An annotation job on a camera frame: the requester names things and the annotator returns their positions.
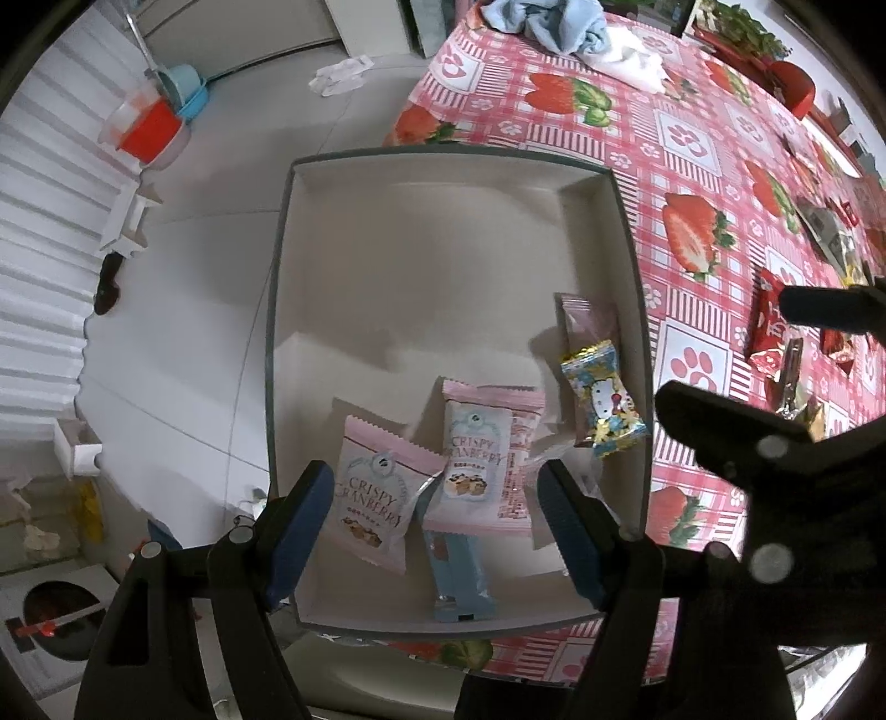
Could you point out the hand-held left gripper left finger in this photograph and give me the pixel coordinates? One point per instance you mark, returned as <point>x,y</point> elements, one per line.
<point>301,533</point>

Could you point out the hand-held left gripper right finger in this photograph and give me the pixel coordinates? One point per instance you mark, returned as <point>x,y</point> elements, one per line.
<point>567,533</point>

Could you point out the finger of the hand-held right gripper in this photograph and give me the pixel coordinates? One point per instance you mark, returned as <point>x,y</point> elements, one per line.
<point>830,308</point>
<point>734,436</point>

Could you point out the red snack packet yellow label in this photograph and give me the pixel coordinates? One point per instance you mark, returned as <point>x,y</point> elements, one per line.
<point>772,318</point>

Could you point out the pink cake snack packet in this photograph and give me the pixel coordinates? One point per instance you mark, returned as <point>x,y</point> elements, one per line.
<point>377,491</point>
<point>477,464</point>

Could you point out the light blue snack packet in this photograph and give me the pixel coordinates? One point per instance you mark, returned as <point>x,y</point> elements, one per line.
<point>460,574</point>

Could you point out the cartoon cat candy packet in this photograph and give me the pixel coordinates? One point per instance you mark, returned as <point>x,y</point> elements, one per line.
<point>606,401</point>

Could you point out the brown pink snack packet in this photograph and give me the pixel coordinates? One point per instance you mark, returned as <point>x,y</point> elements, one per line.
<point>588,322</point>

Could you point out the grey white cardboard box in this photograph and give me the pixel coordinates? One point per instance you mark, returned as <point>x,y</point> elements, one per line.
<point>429,277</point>

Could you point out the small red snack packet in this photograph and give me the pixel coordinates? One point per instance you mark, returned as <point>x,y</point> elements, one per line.
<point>839,346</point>

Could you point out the gold wrapped candy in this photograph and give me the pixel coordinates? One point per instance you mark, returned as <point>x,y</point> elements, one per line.
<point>806,419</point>

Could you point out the small grey snack packet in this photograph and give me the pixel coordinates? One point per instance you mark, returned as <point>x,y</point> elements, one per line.
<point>824,228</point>

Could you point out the dark snack packet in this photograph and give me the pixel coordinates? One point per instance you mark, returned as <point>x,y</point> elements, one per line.
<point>789,377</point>

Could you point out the strawberry print pink tablecloth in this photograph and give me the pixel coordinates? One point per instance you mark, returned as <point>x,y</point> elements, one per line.
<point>692,173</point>

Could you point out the red container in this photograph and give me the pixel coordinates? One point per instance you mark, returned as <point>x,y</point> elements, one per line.
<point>792,86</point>

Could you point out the small white box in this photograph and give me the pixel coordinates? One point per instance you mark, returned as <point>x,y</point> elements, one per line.
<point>77,450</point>

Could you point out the white carton black round print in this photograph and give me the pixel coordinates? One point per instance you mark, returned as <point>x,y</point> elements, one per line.
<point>55,623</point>

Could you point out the green potted plant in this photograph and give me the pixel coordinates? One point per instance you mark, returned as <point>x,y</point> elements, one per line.
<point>740,28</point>

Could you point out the white cloth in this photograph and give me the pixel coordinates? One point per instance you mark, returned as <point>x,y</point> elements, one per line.
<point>637,62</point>

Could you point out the black shoe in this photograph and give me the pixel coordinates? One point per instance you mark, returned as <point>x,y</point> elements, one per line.
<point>109,280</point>

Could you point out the white stool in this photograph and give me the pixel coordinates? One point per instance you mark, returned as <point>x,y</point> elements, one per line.
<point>128,218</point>

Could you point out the blue towel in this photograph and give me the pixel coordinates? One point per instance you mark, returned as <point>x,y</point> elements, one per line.
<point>547,21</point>

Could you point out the blue plastic basin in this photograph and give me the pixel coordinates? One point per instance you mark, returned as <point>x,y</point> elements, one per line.
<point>183,90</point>

